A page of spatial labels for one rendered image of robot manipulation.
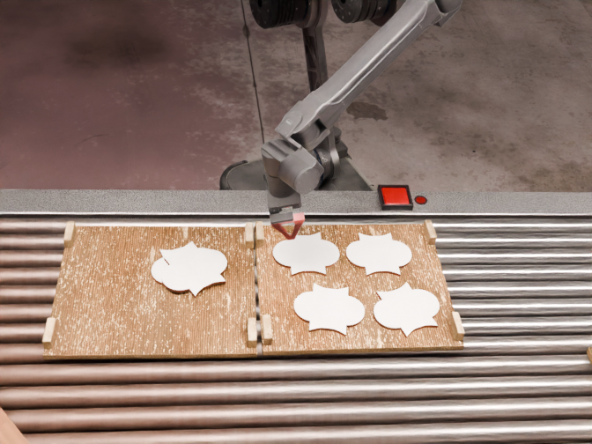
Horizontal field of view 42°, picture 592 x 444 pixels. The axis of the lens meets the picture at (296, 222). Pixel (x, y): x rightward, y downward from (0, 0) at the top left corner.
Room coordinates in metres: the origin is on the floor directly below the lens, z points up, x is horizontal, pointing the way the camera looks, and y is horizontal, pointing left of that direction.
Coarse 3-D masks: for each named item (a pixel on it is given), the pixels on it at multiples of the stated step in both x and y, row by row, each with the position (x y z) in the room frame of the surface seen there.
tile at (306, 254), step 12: (288, 240) 1.21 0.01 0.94; (300, 240) 1.21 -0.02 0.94; (312, 240) 1.22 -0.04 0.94; (324, 240) 1.22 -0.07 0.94; (276, 252) 1.17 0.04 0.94; (288, 252) 1.17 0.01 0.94; (300, 252) 1.18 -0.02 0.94; (312, 252) 1.18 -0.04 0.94; (324, 252) 1.18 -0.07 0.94; (336, 252) 1.19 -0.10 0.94; (288, 264) 1.14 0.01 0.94; (300, 264) 1.14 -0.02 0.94; (312, 264) 1.14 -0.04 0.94; (324, 264) 1.15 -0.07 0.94
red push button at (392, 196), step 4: (384, 188) 1.44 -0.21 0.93; (388, 188) 1.44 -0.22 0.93; (392, 188) 1.44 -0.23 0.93; (396, 188) 1.44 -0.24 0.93; (400, 188) 1.44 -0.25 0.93; (404, 188) 1.44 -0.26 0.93; (384, 192) 1.42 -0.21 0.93; (388, 192) 1.42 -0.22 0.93; (392, 192) 1.42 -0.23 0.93; (396, 192) 1.42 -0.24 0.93; (400, 192) 1.43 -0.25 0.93; (404, 192) 1.43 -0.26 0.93; (384, 196) 1.40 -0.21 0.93; (388, 196) 1.41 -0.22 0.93; (392, 196) 1.41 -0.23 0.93; (396, 196) 1.41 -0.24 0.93; (400, 196) 1.41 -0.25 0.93; (404, 196) 1.41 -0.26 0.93; (384, 200) 1.39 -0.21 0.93; (388, 200) 1.39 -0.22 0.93; (392, 200) 1.39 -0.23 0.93; (396, 200) 1.40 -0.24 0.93; (400, 200) 1.40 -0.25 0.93; (404, 200) 1.40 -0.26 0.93; (408, 200) 1.40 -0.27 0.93
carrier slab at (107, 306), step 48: (96, 240) 1.15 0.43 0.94; (144, 240) 1.17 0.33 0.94; (192, 240) 1.18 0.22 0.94; (240, 240) 1.20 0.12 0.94; (96, 288) 1.02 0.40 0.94; (144, 288) 1.04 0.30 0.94; (240, 288) 1.06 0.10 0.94; (96, 336) 0.90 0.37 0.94; (144, 336) 0.92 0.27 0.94; (192, 336) 0.93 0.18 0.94; (240, 336) 0.94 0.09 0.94
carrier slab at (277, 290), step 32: (416, 224) 1.31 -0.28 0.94; (256, 256) 1.16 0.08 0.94; (416, 256) 1.21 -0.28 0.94; (288, 288) 1.08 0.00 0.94; (352, 288) 1.09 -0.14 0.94; (384, 288) 1.10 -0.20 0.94; (416, 288) 1.11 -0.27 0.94; (288, 320) 0.99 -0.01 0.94; (448, 320) 1.04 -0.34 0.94; (288, 352) 0.92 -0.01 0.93; (320, 352) 0.93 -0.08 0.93; (352, 352) 0.94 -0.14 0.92
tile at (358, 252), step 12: (360, 240) 1.23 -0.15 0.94; (372, 240) 1.23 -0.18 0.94; (384, 240) 1.24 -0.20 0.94; (396, 240) 1.24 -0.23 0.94; (348, 252) 1.19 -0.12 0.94; (360, 252) 1.20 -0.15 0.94; (372, 252) 1.20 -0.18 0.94; (384, 252) 1.20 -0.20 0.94; (396, 252) 1.21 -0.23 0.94; (408, 252) 1.21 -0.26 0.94; (360, 264) 1.16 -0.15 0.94; (372, 264) 1.16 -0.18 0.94; (384, 264) 1.17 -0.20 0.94; (396, 264) 1.17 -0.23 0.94
